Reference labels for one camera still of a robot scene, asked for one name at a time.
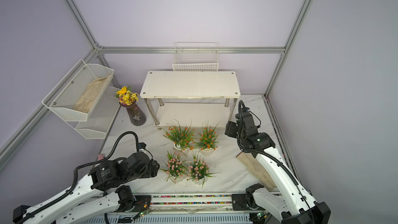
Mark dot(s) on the white wire wall basket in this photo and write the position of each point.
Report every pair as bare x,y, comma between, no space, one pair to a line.
196,57

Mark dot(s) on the yellow artificial flower bouquet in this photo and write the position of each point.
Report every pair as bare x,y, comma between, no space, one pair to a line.
126,97

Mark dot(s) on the white two-tier metal rack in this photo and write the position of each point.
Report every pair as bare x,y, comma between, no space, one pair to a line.
196,99

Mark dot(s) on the white mesh upper wall basket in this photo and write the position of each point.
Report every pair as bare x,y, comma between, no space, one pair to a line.
65,94

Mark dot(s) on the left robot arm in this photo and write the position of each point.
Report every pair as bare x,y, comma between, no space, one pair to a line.
98,188

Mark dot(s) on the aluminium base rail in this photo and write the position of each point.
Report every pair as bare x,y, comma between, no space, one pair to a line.
175,203

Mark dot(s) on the purple glass vase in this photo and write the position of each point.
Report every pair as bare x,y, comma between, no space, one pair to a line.
136,115

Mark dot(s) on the white mesh wall basket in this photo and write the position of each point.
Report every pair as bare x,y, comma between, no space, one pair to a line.
101,119
65,94

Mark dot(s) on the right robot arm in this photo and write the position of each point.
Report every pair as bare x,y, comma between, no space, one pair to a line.
297,205

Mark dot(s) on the orange flower pot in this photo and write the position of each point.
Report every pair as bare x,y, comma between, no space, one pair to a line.
182,137
207,142

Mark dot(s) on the beige work glove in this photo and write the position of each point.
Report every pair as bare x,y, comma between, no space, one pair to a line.
256,169

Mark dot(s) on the pink flower pot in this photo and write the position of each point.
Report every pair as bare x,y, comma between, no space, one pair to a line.
176,170
198,170

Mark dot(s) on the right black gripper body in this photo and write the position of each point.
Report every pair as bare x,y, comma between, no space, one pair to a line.
234,131

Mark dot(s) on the beige cloth in basket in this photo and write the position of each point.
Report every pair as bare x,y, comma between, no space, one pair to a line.
86,101

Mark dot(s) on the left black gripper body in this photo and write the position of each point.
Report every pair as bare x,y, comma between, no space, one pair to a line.
150,170

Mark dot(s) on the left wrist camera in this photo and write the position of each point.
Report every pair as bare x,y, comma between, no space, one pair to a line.
141,147

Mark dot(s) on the white mesh lower wall basket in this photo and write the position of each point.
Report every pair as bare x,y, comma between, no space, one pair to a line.
101,119

